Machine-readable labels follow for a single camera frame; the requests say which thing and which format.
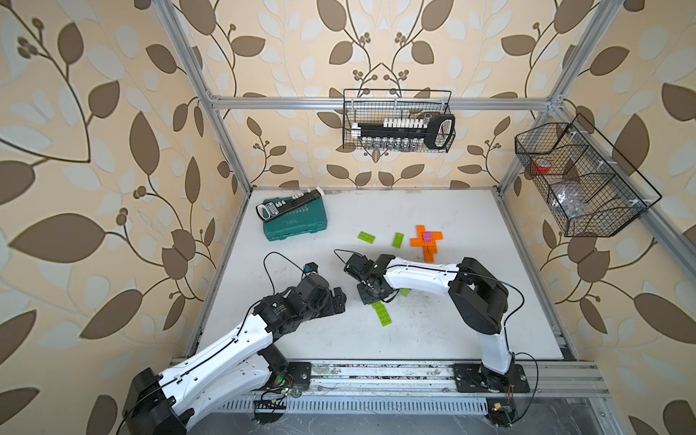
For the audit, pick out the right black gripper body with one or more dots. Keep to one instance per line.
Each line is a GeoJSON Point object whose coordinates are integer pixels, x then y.
{"type": "Point", "coordinates": [368, 295]}

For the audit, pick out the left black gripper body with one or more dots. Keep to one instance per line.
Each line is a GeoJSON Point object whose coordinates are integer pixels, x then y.
{"type": "Point", "coordinates": [324, 307]}

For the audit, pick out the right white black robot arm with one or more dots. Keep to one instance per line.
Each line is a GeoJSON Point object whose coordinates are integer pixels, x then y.
{"type": "Point", "coordinates": [481, 300]}

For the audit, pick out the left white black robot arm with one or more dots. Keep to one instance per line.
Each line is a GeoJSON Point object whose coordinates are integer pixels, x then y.
{"type": "Point", "coordinates": [242, 361]}

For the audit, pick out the green tool case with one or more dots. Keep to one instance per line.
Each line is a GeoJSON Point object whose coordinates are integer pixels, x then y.
{"type": "Point", "coordinates": [311, 218]}

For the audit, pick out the black bit holder on case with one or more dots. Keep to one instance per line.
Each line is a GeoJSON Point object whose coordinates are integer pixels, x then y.
{"type": "Point", "coordinates": [276, 208]}

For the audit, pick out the black socket set in basket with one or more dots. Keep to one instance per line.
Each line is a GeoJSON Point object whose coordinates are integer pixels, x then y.
{"type": "Point", "coordinates": [431, 133]}

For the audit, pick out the clear plastic bag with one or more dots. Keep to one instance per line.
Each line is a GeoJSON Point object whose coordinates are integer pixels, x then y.
{"type": "Point", "coordinates": [568, 199]}

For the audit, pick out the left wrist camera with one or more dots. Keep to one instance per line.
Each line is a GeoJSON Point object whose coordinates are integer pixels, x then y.
{"type": "Point", "coordinates": [310, 268]}

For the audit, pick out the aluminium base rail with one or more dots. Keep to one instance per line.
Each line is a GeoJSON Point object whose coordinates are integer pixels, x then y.
{"type": "Point", "coordinates": [380, 387]}

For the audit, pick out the black wire basket back wall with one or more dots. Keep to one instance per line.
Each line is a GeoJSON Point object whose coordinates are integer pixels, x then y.
{"type": "Point", "coordinates": [374, 105]}

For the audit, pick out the black wire basket wall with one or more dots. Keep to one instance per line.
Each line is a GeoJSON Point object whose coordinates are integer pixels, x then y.
{"type": "Point", "coordinates": [616, 192]}
{"type": "Point", "coordinates": [374, 105]}

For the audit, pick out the black wire basket right wall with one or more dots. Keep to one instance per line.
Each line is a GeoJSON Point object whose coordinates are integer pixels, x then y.
{"type": "Point", "coordinates": [616, 192]}

